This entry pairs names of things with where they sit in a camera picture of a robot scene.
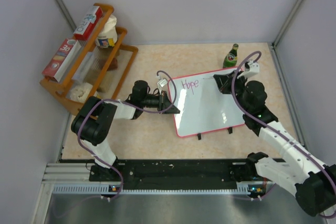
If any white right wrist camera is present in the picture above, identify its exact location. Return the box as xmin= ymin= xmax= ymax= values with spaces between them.
xmin=243 ymin=60 xmax=260 ymax=79

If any pink framed whiteboard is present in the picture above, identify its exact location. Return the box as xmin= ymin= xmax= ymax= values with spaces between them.
xmin=167 ymin=67 xmax=244 ymax=137

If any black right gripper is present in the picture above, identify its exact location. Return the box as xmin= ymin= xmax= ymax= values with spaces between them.
xmin=215 ymin=70 xmax=250 ymax=113

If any red white upper box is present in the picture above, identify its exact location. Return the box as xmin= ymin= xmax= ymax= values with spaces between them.
xmin=73 ymin=5 xmax=103 ymax=41

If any red white lower box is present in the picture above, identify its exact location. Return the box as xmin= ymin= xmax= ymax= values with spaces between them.
xmin=42 ymin=38 xmax=81 ymax=82

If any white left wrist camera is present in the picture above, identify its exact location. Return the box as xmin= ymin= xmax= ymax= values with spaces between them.
xmin=157 ymin=78 xmax=168 ymax=89

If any white paper flour bag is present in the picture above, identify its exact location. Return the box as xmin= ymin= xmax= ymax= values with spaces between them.
xmin=95 ymin=15 xmax=118 ymax=48

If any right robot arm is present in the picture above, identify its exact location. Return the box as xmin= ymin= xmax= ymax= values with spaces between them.
xmin=213 ymin=70 xmax=335 ymax=217

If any white crumpled bag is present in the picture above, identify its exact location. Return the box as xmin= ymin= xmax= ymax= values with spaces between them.
xmin=69 ymin=82 xmax=93 ymax=103

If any brown wrapped package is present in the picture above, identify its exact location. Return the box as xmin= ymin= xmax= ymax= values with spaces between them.
xmin=108 ymin=58 xmax=118 ymax=71

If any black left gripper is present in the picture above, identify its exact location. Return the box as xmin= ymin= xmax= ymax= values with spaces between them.
xmin=141 ymin=91 xmax=180 ymax=115

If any aluminium rail with black base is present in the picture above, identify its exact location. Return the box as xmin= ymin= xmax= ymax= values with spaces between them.
xmin=43 ymin=159 xmax=273 ymax=198

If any orange wooden shelf rack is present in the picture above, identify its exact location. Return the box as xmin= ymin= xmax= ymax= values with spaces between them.
xmin=40 ymin=3 xmax=138 ymax=115

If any red white box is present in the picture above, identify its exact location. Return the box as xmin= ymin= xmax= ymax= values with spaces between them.
xmin=42 ymin=38 xmax=81 ymax=82
xmin=73 ymin=5 xmax=103 ymax=41

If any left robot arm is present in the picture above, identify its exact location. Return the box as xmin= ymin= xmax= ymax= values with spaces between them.
xmin=71 ymin=80 xmax=180 ymax=180

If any green glass bottle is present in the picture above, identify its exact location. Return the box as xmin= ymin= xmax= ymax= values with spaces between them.
xmin=222 ymin=44 xmax=239 ymax=68

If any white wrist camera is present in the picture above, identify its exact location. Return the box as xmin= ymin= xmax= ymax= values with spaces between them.
xmin=243 ymin=60 xmax=260 ymax=79
xmin=157 ymin=78 xmax=168 ymax=89

